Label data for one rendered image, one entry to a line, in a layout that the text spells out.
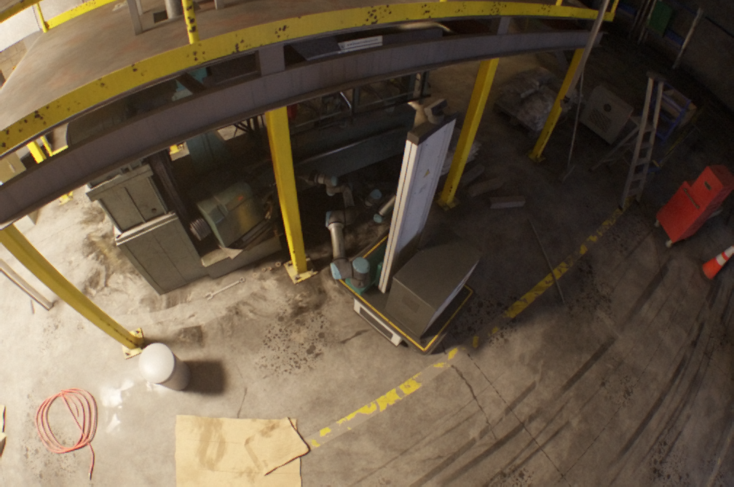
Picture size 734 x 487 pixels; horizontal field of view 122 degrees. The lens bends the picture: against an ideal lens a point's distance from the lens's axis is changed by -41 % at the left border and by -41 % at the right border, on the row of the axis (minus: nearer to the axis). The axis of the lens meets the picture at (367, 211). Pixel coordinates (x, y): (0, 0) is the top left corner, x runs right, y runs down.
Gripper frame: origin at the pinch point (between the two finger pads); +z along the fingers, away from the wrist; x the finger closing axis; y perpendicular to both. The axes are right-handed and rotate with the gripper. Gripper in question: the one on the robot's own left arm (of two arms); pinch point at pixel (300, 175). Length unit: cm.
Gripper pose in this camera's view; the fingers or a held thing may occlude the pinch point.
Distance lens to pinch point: 289.7
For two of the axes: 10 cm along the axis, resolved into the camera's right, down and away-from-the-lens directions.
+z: -9.8, -1.7, 0.6
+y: 0.6, -6.4, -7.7
